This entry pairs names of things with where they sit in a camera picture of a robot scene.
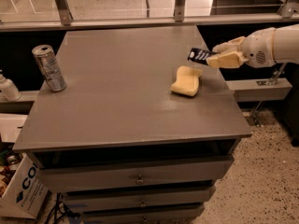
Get grey drawer cabinet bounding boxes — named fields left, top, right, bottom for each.
left=12, top=25, right=253, bottom=224

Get yellow sponge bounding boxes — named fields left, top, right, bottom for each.
left=170, top=66, right=203, bottom=97

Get top grey drawer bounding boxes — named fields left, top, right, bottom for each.
left=37, top=155, right=234, bottom=193

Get white cardboard box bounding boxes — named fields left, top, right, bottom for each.
left=0, top=155, right=48, bottom=219

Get black cables under cabinet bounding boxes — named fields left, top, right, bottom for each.
left=45, top=192, right=82, bottom=224

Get bottom grey drawer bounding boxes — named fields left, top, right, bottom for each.
left=81, top=204, right=204, bottom=224

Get silver drink can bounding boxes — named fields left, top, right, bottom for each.
left=32, top=45, right=66, bottom=91

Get middle grey drawer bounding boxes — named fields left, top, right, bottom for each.
left=64, top=186, right=215, bottom=213

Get grey drawer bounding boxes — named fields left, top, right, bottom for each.
left=37, top=155, right=234, bottom=193
left=81, top=204, right=204, bottom=224
left=64, top=186, right=215, bottom=213

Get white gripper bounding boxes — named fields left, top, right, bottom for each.
left=206, top=27, right=276, bottom=69

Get white plastic bottle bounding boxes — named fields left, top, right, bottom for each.
left=0, top=73, right=21, bottom=101

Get metal window frame rail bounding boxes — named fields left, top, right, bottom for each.
left=0, top=0, right=299, bottom=32

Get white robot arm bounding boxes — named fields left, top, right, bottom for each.
left=206, top=24, right=299, bottom=69

